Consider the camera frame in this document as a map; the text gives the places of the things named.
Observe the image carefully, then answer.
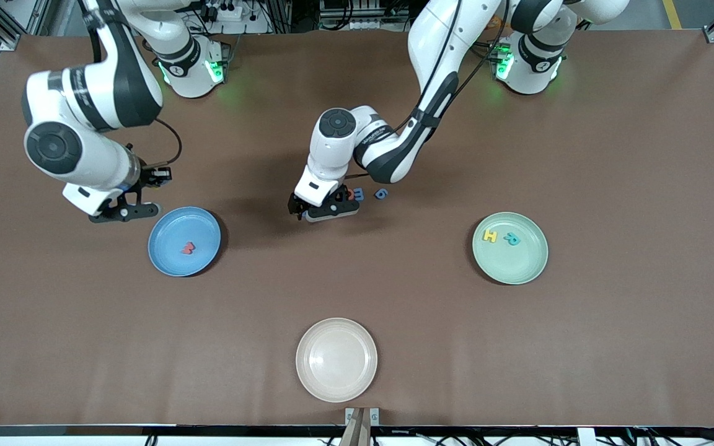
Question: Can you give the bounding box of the blue plate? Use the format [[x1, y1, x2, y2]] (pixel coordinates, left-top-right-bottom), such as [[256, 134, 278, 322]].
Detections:
[[148, 206, 223, 278]]

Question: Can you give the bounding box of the beige plate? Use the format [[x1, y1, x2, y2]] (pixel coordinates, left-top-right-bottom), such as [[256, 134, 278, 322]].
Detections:
[[296, 318, 378, 403]]

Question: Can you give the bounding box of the pale green plate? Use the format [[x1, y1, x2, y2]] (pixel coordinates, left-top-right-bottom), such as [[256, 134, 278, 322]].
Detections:
[[472, 212, 549, 286]]

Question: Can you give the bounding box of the metal rack device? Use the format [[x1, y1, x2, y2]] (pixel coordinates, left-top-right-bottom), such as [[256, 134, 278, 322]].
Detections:
[[319, 0, 398, 32]]

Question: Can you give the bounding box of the white power strip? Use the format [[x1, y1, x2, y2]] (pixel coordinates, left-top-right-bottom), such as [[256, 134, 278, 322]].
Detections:
[[199, 0, 249, 22]]

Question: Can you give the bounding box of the metal table edge bracket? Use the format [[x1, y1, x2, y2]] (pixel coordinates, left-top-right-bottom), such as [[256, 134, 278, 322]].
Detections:
[[345, 407, 380, 428]]

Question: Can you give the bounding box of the black cable bundle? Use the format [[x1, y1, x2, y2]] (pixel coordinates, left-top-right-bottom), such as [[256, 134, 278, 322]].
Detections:
[[627, 414, 714, 446]]

